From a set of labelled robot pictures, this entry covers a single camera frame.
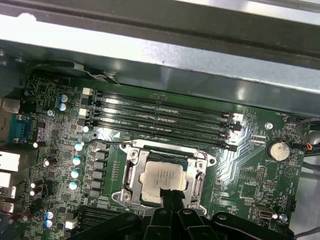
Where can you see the silver CPU chip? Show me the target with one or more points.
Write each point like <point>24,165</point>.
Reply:
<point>160,175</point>

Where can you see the silver rear port block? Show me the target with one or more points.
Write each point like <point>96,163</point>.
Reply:
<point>8,161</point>
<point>4,180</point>

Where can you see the metal socket cover frame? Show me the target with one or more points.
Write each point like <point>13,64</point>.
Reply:
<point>136,165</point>

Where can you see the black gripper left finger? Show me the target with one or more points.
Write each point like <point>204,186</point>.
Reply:
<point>160,225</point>

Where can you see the green motherboard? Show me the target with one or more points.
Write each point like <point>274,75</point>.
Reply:
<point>250,175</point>

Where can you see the CPU socket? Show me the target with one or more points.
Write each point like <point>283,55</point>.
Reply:
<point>126,194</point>

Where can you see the blue serial port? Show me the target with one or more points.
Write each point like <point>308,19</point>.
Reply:
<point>18,128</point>

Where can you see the silver coin battery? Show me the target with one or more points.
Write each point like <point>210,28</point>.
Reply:
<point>279,150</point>

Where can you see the thin metal locking lever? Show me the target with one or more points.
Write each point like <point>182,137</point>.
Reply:
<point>115,142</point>

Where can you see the black PC case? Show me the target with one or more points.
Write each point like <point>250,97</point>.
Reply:
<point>175,75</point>

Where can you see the RAM slot with black clips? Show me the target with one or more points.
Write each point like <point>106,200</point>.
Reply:
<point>160,135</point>
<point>160,114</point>

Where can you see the internal USB port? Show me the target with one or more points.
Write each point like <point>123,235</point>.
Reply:
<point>263,215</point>

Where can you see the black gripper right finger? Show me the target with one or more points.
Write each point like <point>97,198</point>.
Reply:
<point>187,225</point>

